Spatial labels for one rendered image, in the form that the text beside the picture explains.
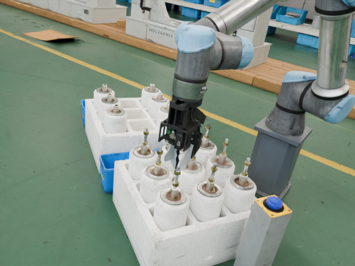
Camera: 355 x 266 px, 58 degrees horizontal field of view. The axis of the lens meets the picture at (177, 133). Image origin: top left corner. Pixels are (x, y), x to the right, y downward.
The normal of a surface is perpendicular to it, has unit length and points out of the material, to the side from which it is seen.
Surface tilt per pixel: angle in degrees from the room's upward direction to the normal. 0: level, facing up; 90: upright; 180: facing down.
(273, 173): 90
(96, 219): 0
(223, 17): 53
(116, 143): 90
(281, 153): 90
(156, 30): 90
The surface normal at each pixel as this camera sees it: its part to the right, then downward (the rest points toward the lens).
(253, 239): -0.90, 0.09
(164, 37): -0.58, 0.31
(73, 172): 0.14, -0.88
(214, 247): 0.43, 0.47
